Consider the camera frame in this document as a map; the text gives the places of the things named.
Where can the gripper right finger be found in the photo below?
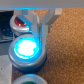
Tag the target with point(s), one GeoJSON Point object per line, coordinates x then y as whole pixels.
{"type": "Point", "coordinates": [47, 18]}

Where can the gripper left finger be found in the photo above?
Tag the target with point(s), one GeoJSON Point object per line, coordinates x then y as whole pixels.
{"type": "Point", "coordinates": [31, 19]}

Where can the red button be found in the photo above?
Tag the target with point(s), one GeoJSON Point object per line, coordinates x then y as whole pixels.
{"type": "Point", "coordinates": [20, 23]}

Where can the blue button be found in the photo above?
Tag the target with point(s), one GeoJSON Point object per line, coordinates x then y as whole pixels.
{"type": "Point", "coordinates": [26, 50]}

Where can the green button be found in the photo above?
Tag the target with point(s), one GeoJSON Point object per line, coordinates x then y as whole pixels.
{"type": "Point", "coordinates": [29, 79]}

